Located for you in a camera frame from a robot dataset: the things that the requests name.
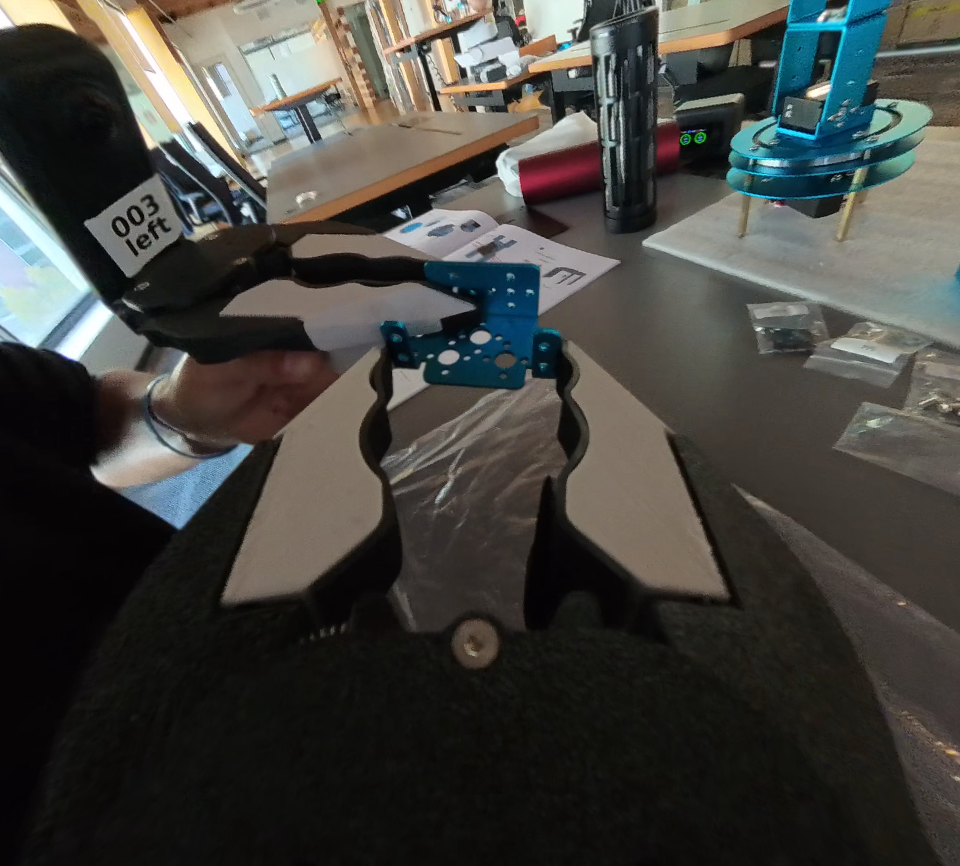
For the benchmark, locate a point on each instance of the blue wristband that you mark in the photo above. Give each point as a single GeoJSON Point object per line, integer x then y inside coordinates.
{"type": "Point", "coordinates": [150, 405]}

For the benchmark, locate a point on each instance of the black device green lights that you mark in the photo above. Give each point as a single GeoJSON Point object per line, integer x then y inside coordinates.
{"type": "Point", "coordinates": [709, 131]}

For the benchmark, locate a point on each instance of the pile of small screw bags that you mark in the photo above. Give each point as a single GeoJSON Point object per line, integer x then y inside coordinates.
{"type": "Point", "coordinates": [892, 431]}

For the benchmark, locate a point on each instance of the black patterned cylinder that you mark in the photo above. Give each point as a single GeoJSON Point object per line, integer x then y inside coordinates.
{"type": "Point", "coordinates": [626, 131]}

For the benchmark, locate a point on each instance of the red metal cylinder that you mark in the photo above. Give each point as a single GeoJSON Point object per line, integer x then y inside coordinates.
{"type": "Point", "coordinates": [562, 172]}

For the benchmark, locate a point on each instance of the tall side window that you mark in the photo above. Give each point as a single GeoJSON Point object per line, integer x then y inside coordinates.
{"type": "Point", "coordinates": [37, 258]}

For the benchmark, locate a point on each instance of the small wooden background table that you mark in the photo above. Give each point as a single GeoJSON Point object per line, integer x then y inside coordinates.
{"type": "Point", "coordinates": [300, 97]}

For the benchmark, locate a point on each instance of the person's left hand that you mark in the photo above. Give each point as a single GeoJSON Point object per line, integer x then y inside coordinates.
{"type": "Point", "coordinates": [240, 393]}

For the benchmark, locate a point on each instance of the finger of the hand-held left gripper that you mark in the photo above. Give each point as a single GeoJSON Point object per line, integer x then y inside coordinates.
{"type": "Point", "coordinates": [360, 315]}
{"type": "Point", "coordinates": [337, 247]}

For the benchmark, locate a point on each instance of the curved wooden office desk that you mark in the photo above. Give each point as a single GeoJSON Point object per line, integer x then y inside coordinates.
{"type": "Point", "coordinates": [712, 18]}

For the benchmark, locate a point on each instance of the black office chair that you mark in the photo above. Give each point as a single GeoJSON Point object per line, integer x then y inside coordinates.
{"type": "Point", "coordinates": [217, 168]}

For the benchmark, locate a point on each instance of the open instruction manual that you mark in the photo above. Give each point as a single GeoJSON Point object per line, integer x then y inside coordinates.
{"type": "Point", "coordinates": [570, 266]}

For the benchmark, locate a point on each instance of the blue metal bracket large holes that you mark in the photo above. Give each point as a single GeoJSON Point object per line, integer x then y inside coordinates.
{"type": "Point", "coordinates": [465, 356]}

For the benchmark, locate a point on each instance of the person's black sweater torso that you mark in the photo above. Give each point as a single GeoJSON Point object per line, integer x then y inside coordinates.
{"type": "Point", "coordinates": [60, 618]}

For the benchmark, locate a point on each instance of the person's left forearm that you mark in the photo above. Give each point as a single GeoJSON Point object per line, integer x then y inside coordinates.
{"type": "Point", "coordinates": [124, 408]}

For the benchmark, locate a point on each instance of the long wooden desk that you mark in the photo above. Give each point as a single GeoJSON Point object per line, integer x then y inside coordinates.
{"type": "Point", "coordinates": [390, 161]}

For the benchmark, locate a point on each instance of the blue toy robot arm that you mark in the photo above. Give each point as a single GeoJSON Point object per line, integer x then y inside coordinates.
{"type": "Point", "coordinates": [817, 56]}

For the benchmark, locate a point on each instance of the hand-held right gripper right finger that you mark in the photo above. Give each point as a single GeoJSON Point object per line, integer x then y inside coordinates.
{"type": "Point", "coordinates": [637, 506]}

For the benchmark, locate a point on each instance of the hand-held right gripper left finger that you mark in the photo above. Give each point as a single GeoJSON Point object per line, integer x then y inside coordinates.
{"type": "Point", "coordinates": [315, 506]}

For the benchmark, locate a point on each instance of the white foam sheet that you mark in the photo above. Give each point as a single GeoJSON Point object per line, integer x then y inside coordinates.
{"type": "Point", "coordinates": [750, 243]}

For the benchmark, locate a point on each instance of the large clear plastic bag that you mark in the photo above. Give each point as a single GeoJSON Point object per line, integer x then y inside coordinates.
{"type": "Point", "coordinates": [465, 506]}

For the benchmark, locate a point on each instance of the dark grey desk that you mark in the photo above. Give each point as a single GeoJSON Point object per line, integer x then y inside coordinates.
{"type": "Point", "coordinates": [712, 393]}

